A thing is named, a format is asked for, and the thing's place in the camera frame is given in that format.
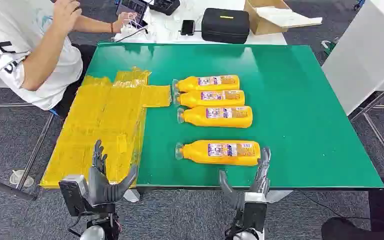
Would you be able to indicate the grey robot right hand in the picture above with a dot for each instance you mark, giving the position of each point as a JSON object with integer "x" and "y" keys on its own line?
{"x": 263, "y": 179}

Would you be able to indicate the person's left hand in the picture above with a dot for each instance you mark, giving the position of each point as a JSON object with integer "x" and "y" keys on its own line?
{"x": 124, "y": 23}

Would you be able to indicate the person's right hand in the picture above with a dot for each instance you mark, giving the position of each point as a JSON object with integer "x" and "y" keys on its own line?
{"x": 64, "y": 15}

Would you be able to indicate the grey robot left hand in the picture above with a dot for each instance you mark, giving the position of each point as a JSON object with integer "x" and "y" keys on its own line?
{"x": 101, "y": 190}

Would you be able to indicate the orange drink bottle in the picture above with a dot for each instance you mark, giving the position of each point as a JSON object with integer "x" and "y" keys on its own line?
{"x": 195, "y": 154}
{"x": 192, "y": 84}
{"x": 198, "y": 117}
{"x": 195, "y": 99}

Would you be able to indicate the dark tablet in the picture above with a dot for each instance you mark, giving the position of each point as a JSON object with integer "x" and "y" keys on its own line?
{"x": 132, "y": 6}

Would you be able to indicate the white table foot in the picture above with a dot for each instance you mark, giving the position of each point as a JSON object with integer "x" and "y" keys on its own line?
{"x": 278, "y": 195}
{"x": 132, "y": 196}

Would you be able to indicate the black controller device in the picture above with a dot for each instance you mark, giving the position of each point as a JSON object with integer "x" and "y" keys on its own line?
{"x": 164, "y": 6}

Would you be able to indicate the black smartphone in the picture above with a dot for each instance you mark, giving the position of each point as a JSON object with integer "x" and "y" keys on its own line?
{"x": 187, "y": 27}

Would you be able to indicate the yellow plastic sheet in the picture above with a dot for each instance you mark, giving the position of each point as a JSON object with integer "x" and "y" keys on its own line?
{"x": 102, "y": 126}

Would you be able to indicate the person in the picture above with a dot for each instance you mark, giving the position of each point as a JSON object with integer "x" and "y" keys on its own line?
{"x": 0, "y": 33}

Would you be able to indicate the green table mat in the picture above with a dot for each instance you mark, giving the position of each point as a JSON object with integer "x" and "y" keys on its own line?
{"x": 294, "y": 109}

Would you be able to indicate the clear plastic cup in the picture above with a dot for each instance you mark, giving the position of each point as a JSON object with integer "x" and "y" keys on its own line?
{"x": 21, "y": 179}

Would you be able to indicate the black zip case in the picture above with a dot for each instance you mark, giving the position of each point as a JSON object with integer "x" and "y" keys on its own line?
{"x": 225, "y": 26}

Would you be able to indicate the cardboard box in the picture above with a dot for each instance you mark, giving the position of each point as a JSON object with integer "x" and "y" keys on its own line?
{"x": 261, "y": 26}

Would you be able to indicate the green and white floor object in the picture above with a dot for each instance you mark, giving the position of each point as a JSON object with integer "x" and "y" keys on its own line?
{"x": 328, "y": 46}

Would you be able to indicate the white foam board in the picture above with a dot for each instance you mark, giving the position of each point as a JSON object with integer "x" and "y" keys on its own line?
{"x": 288, "y": 18}

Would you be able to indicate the white partition panel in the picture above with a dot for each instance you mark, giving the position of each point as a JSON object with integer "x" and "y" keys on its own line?
{"x": 367, "y": 49}

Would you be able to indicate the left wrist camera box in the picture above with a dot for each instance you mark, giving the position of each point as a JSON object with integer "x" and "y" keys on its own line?
{"x": 72, "y": 195}

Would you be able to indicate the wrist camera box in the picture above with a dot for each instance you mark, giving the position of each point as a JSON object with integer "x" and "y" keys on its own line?
{"x": 72, "y": 195}
{"x": 255, "y": 213}

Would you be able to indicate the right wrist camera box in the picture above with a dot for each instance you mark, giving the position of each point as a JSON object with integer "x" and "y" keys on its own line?
{"x": 255, "y": 213}

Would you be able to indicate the metal frame by person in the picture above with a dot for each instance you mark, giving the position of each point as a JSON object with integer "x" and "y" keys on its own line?
{"x": 6, "y": 188}

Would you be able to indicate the metal frame by partition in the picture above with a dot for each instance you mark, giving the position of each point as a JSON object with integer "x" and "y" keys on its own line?
{"x": 377, "y": 99}

